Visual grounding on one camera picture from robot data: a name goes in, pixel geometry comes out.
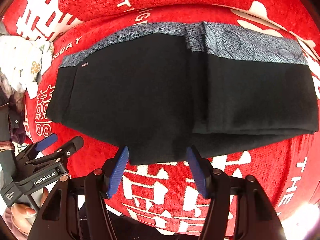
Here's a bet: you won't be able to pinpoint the black pants with grey waistband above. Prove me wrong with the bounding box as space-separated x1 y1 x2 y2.
47 22 319 165

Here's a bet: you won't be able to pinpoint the person's left hand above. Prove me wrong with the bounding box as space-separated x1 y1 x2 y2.
2 203 36 239

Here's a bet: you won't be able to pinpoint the white floral cloth pile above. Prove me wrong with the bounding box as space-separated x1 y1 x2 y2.
1 35 54 99

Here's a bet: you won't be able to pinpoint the red printed pillow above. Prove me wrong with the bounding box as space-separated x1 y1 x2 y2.
3 0 316 40

